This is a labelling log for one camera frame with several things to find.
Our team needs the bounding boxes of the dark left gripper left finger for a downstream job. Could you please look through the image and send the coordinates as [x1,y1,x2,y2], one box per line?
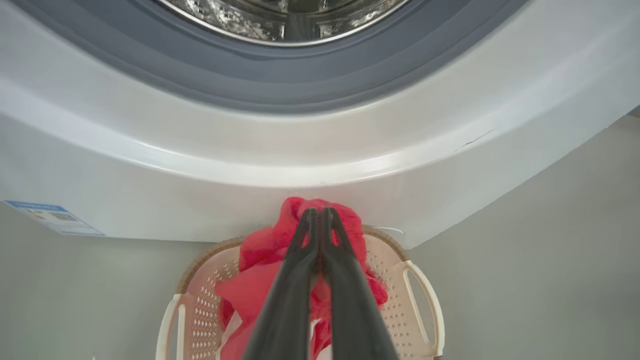
[241,207,321,360]

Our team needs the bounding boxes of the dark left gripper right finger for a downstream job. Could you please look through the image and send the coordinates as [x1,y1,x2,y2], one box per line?
[320,206,400,360]

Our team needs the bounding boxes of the red and white garment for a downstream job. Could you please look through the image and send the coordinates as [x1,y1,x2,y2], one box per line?
[215,196,389,360]

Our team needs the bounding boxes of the cream basket with brown rim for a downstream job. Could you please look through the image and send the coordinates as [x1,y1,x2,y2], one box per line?
[156,225,446,360]

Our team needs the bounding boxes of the white front-load washing machine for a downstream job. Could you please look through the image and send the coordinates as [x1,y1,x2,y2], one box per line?
[0,0,640,250]

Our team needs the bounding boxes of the grey rubber door gasket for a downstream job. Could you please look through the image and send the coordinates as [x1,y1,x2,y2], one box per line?
[10,0,531,115]

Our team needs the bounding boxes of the perforated steel washer drum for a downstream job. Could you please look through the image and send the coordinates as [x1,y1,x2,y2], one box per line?
[155,0,413,48]

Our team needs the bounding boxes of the blue energy label sticker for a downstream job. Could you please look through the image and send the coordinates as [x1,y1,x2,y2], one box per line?
[4,200,106,237]

